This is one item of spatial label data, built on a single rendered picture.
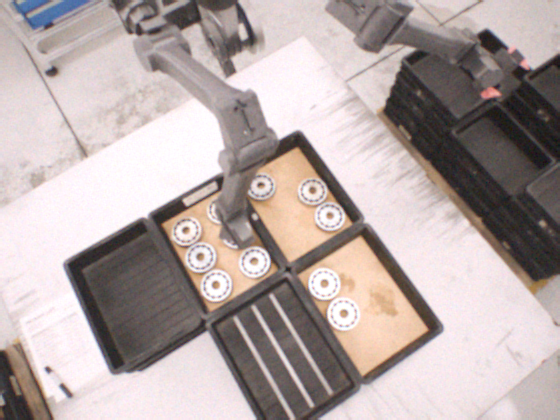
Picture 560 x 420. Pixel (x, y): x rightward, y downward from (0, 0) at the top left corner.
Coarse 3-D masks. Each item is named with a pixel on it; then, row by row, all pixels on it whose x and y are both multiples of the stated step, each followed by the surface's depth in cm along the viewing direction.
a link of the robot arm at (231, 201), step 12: (276, 144) 78; (228, 156) 74; (228, 168) 76; (252, 168) 80; (228, 180) 92; (240, 180) 85; (252, 180) 90; (228, 192) 97; (240, 192) 93; (216, 204) 111; (228, 204) 103; (240, 204) 104; (228, 216) 109
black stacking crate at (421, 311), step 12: (348, 240) 136; (372, 240) 134; (312, 264) 137; (384, 264) 136; (396, 276) 131; (408, 288) 127; (408, 300) 133; (420, 312) 129; (432, 324) 125; (420, 336) 129; (408, 348) 122; (372, 372) 122
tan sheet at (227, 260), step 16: (192, 208) 146; (208, 224) 144; (208, 240) 142; (256, 240) 141; (224, 256) 140; (240, 256) 140; (192, 272) 138; (240, 272) 138; (272, 272) 138; (240, 288) 136; (208, 304) 134
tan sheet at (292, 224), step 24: (264, 168) 150; (288, 168) 150; (312, 168) 150; (288, 192) 147; (312, 192) 147; (264, 216) 144; (288, 216) 144; (312, 216) 144; (288, 240) 141; (312, 240) 141
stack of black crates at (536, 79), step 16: (544, 64) 192; (528, 80) 189; (544, 80) 201; (512, 96) 201; (528, 96) 194; (544, 96) 186; (512, 112) 208; (528, 112) 198; (544, 112) 191; (528, 128) 204; (544, 128) 195; (544, 144) 202
